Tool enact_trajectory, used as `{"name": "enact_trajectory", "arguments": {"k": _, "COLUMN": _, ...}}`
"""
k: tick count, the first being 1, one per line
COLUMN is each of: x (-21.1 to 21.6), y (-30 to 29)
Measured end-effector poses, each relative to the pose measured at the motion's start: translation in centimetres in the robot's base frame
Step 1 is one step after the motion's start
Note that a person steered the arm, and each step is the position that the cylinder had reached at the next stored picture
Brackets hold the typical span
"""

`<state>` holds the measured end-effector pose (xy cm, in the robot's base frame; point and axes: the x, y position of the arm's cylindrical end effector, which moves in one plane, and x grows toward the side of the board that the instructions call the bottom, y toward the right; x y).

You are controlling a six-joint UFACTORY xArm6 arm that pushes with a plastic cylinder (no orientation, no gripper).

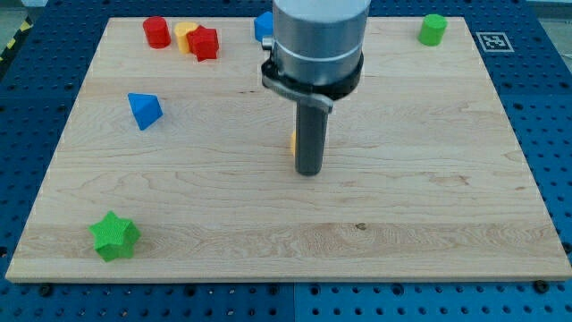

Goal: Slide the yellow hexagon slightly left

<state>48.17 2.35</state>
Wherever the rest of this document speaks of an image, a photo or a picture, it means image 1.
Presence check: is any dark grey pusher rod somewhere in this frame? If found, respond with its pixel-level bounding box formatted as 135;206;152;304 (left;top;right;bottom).
294;103;328;176

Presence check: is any black wrist clamp mount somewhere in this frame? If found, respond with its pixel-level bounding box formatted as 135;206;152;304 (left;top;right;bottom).
261;54;364;113

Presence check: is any yellow hexagon block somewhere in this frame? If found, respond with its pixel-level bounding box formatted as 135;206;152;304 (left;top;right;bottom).
290;131;296;156

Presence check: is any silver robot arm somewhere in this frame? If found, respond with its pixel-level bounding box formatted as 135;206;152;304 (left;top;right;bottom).
261;0;371;176

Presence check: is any blue cube block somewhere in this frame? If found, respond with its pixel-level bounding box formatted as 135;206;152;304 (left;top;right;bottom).
254;12;273;42

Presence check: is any wooden board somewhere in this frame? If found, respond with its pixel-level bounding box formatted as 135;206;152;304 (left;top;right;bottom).
5;17;571;284

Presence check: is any green cylinder block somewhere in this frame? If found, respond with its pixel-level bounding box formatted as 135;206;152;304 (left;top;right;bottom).
417;13;448;47

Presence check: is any red star block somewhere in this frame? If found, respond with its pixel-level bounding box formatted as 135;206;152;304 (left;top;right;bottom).
186;25;219;62

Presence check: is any yellow heart block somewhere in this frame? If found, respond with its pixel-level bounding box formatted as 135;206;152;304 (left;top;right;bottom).
173;21;198;55

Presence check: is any blue triangle block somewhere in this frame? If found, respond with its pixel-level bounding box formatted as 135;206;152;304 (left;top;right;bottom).
127;93;163;131

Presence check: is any white fiducial marker tag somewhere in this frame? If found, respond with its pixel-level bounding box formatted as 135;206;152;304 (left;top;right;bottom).
476;31;514;53

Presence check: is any red cylinder block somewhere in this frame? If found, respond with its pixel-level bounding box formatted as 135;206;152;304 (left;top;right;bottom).
142;16;171;49

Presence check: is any green star block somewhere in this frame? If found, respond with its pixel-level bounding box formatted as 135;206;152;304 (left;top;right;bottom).
88;211;141;262

